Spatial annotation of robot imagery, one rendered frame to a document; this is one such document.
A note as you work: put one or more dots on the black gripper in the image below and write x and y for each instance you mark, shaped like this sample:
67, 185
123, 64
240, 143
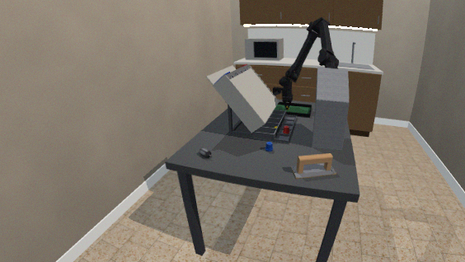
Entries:
287, 98

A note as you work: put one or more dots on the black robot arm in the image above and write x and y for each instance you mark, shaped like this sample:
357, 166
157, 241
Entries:
326, 54

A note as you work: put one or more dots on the blue plug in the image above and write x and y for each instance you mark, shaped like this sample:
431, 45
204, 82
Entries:
269, 147

